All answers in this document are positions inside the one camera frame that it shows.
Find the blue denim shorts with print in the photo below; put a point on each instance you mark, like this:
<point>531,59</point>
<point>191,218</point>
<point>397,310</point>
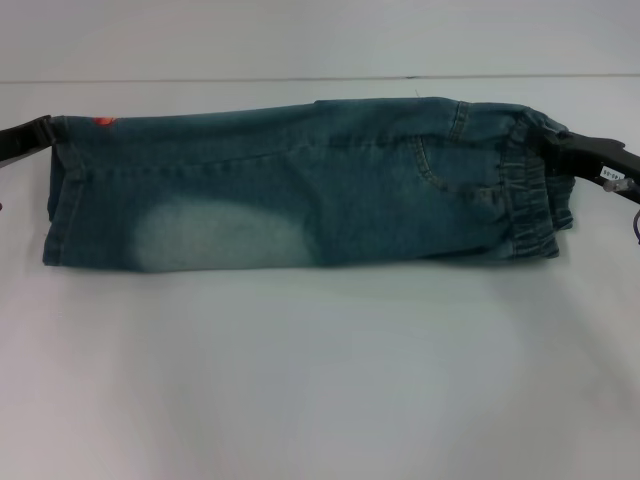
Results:
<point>300,200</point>

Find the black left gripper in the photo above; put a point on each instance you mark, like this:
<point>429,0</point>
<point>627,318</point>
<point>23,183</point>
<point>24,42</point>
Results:
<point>20,142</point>

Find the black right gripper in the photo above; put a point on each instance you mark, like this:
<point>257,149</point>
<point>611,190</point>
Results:
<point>590,157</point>

